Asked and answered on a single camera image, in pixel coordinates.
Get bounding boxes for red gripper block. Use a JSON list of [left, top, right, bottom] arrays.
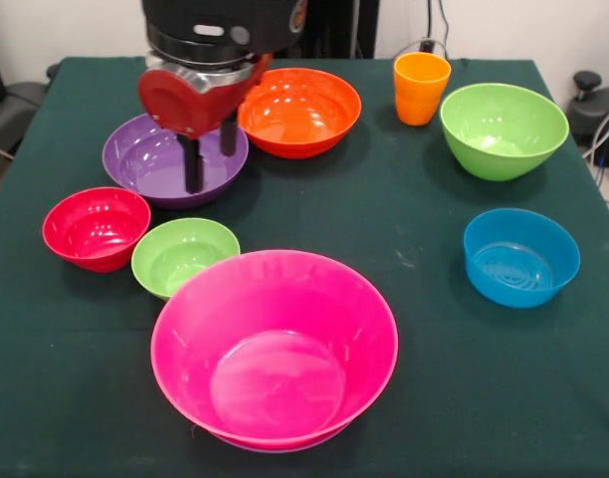
[[137, 52, 275, 194]]

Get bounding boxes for orange plastic bowl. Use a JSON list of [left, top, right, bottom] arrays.
[[237, 68, 363, 161]]

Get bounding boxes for small green plastic bowl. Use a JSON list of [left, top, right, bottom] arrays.
[[130, 217, 242, 302]]

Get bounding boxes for red plastic bowl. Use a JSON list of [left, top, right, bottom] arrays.
[[41, 186, 152, 274]]

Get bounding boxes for pink plastic bowl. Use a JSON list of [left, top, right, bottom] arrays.
[[150, 249, 400, 453]]

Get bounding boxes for large green plastic bowl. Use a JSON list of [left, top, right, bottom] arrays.
[[439, 83, 570, 182]]

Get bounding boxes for blue plastic bowl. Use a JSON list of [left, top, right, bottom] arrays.
[[463, 207, 582, 310]]

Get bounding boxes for purple plastic bowl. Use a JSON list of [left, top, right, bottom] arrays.
[[101, 112, 250, 210]]

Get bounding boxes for black cabinet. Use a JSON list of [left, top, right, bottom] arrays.
[[304, 0, 380, 60]]

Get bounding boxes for black chair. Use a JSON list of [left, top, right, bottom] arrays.
[[0, 34, 61, 160]]

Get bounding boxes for orange plastic cup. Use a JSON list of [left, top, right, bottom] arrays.
[[392, 52, 453, 127]]

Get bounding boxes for dark green tablecloth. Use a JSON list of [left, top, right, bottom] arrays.
[[0, 56, 609, 478]]

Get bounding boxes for black wall plug cable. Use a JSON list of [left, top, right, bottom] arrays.
[[419, 0, 453, 59]]

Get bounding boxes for blue and white cables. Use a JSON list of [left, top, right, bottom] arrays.
[[582, 102, 609, 170]]

